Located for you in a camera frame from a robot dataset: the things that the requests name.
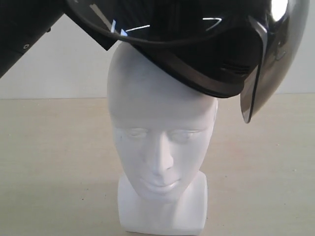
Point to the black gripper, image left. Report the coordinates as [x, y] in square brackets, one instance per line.
[22, 24]

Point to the black helmet with tinted visor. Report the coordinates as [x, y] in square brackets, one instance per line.
[221, 48]

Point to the white mannequin head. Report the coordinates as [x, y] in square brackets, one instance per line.
[162, 130]

